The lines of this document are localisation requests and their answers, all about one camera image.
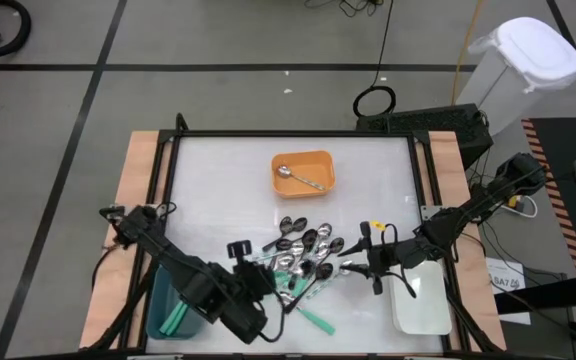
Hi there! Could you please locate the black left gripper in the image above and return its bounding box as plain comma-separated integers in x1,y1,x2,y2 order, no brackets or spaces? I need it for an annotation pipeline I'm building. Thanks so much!
192,240,282,346

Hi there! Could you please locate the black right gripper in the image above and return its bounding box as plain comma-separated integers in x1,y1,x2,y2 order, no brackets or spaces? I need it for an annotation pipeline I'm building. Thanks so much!
339,221,414,296

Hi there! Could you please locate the white plastic bin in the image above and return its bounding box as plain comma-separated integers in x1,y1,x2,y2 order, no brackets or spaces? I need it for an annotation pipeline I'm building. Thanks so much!
390,258,453,336

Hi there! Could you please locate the orange plastic bin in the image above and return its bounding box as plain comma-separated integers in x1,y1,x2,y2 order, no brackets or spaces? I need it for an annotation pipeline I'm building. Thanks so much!
270,149,337,200

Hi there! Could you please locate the teal plastic bin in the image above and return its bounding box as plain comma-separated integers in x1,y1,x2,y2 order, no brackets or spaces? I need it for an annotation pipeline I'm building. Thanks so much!
146,262,210,341

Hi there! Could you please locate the white paper label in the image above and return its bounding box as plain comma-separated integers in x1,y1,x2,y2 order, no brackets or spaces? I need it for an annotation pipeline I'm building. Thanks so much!
485,256,533,326

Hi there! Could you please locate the black metal beam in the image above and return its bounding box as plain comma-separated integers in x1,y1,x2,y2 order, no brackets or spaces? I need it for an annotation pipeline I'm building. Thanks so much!
492,287,576,316

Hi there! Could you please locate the black hazard striped mat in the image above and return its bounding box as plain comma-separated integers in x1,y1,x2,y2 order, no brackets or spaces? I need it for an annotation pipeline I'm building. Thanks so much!
520,117,576,276

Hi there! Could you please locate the white lidded trash can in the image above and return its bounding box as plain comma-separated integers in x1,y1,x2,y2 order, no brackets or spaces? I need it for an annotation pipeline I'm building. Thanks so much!
455,16,576,137

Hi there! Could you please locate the black table frame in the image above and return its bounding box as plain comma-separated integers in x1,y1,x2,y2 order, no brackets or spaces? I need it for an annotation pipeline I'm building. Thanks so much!
117,112,509,360

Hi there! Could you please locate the black coiled cable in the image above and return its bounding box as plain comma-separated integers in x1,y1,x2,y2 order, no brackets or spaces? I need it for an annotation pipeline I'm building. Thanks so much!
351,0,398,119

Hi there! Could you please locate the white power cable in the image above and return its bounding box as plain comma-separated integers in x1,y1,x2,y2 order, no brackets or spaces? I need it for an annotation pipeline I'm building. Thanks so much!
510,194,540,220

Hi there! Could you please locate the yellow hanging cable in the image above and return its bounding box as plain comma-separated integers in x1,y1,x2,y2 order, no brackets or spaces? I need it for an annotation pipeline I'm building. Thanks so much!
450,0,485,106

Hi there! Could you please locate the black floor cable bundle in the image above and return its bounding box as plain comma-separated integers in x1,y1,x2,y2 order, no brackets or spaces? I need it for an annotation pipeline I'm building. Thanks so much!
303,0,387,19

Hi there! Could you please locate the black vacuum hose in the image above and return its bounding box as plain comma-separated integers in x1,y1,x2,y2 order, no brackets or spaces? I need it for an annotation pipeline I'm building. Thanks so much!
0,0,33,57

